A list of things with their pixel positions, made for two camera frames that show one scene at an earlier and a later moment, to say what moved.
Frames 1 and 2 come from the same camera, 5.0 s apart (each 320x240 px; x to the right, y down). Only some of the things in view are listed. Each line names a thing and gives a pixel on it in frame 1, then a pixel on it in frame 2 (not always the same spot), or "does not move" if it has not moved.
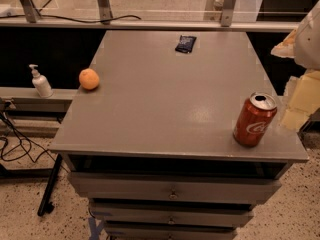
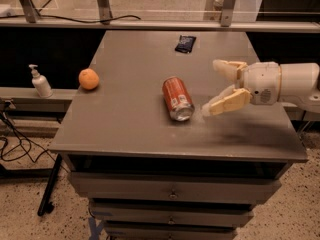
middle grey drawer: [171, 215] does not move
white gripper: [309, 42] -> [262, 81]
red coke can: [255, 119] -> [177, 99]
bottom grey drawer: [170, 232] does not move
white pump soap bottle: [41, 83] does not move
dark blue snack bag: [186, 44] does not move
